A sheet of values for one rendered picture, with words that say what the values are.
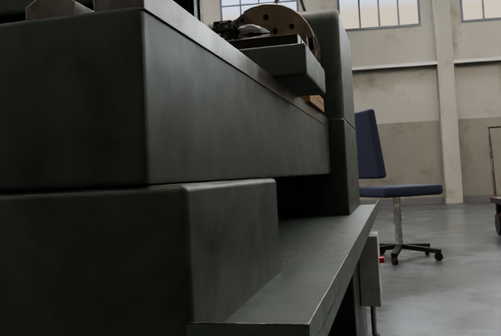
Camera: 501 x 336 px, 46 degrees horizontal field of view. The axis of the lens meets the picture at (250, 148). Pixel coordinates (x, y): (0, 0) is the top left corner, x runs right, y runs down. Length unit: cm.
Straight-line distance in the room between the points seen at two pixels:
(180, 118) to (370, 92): 1130
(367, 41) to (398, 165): 253
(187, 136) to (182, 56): 8
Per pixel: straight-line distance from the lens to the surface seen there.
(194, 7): 136
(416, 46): 1214
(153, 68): 55
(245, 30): 176
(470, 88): 1221
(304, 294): 73
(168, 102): 58
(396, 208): 469
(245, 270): 70
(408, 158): 1185
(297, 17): 191
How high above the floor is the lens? 68
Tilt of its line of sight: 3 degrees up
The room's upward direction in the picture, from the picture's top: 3 degrees counter-clockwise
